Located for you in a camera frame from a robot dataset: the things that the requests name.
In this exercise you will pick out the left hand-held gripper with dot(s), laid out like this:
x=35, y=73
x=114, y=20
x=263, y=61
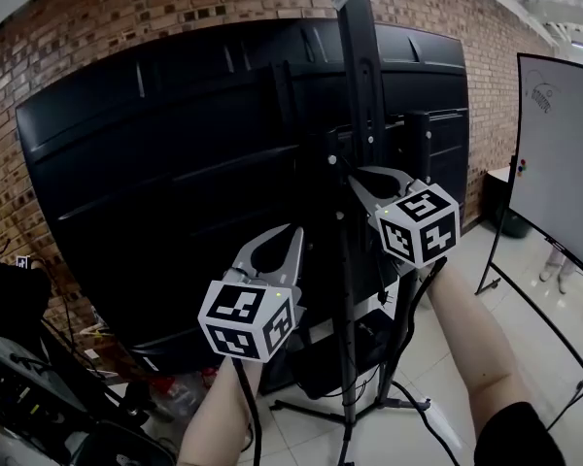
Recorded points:
x=243, y=309

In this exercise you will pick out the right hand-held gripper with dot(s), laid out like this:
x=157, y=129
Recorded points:
x=418, y=226

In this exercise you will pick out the person's right forearm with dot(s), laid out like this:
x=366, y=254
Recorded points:
x=471, y=347

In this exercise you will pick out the person's left forearm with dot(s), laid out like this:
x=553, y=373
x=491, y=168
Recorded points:
x=214, y=415

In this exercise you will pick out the white paper sheet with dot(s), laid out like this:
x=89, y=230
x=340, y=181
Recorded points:
x=320, y=333

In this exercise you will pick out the black metal TV stand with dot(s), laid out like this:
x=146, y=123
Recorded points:
x=359, y=66

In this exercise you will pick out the black TV stand shelf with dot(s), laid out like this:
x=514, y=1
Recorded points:
x=330, y=372

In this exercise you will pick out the black television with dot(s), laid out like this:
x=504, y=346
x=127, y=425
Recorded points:
x=150, y=187

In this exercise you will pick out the dark green bin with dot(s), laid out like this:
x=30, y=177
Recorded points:
x=517, y=226

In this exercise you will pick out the coloured whiteboard magnets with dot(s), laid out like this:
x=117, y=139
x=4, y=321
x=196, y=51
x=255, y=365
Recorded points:
x=523, y=167

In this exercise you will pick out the clear water jug red cap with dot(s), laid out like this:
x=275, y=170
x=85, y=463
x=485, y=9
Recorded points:
x=184, y=396

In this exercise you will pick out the whiteboard on wheeled stand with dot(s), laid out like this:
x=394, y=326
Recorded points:
x=563, y=153

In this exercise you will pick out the grey office chair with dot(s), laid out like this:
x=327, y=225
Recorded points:
x=0, y=357

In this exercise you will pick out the person's black sleeve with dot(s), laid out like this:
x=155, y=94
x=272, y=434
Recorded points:
x=520, y=440

